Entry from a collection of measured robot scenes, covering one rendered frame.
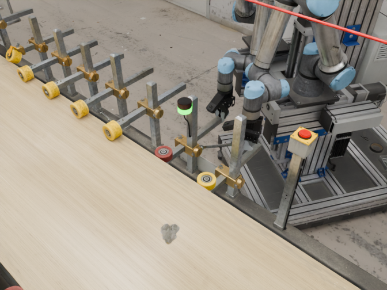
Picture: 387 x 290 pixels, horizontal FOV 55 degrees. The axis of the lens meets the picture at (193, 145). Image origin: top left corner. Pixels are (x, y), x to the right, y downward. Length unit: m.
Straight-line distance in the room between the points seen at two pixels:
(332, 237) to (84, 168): 1.66
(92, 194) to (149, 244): 0.34
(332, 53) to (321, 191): 1.19
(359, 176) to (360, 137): 0.43
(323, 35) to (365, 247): 1.55
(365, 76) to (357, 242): 1.07
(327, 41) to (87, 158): 1.10
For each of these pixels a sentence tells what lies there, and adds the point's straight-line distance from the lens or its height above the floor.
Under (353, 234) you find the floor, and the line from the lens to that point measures 2.68.
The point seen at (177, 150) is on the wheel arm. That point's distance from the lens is 1.73.
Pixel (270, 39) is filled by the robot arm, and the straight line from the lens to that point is 1.56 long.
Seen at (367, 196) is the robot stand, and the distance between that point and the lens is 2.61.
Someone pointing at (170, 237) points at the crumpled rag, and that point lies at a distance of 1.37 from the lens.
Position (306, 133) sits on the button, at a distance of 1.31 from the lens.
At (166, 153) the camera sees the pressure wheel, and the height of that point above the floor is 0.90.
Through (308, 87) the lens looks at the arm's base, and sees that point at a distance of 1.82.
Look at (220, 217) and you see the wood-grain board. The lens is 1.43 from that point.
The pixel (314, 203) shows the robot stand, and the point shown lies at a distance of 2.46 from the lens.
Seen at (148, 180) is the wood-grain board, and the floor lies 0.90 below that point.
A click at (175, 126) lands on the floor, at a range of 3.22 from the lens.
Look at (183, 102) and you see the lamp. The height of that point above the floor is 1.15.
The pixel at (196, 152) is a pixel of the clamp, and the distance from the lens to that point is 1.72.
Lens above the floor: 2.04
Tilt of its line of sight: 42 degrees down
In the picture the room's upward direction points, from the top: straight up
